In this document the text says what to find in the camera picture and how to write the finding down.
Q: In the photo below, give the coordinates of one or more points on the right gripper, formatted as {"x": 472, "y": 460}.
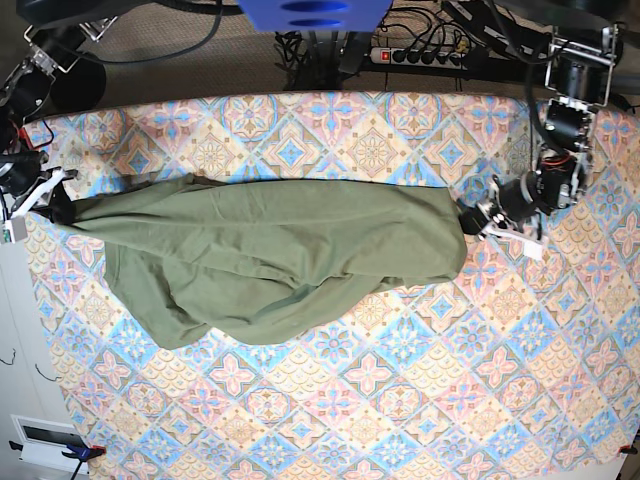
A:
{"x": 24, "y": 190}

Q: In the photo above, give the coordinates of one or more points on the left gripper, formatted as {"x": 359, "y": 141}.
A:
{"x": 511, "y": 210}

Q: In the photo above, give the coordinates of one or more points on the olive green t-shirt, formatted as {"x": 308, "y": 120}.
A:
{"x": 264, "y": 261}

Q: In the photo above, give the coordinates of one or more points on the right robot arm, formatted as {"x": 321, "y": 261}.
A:
{"x": 57, "y": 30}

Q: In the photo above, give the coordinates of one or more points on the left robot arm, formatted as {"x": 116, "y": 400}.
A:
{"x": 570, "y": 49}

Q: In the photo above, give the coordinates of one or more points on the blue red clamp upper left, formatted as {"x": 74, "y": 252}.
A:
{"x": 30, "y": 137}

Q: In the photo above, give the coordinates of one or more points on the blue red clamp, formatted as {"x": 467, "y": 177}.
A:
{"x": 82, "y": 454}
{"x": 30, "y": 137}

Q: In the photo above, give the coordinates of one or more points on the black round stool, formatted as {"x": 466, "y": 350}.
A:
{"x": 80, "y": 89}

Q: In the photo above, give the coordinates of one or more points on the patterned tablecloth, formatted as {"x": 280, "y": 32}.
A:
{"x": 517, "y": 368}

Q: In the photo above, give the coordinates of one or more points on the white power strip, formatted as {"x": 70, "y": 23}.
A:
{"x": 417, "y": 58}

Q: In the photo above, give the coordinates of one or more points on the white floor outlet box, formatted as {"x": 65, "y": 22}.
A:
{"x": 43, "y": 443}

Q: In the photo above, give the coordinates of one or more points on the blue red clamp lower left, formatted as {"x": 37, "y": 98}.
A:
{"x": 82, "y": 454}

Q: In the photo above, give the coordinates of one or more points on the red clamp lower right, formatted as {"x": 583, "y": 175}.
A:
{"x": 628, "y": 450}

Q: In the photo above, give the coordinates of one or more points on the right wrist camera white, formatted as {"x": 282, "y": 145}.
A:
{"x": 13, "y": 230}

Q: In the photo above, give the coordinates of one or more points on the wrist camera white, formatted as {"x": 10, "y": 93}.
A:
{"x": 13, "y": 230}
{"x": 533, "y": 249}

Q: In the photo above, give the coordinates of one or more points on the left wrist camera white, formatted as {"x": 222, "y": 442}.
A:
{"x": 533, "y": 249}

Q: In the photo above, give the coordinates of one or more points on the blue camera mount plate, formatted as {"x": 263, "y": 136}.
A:
{"x": 315, "y": 15}

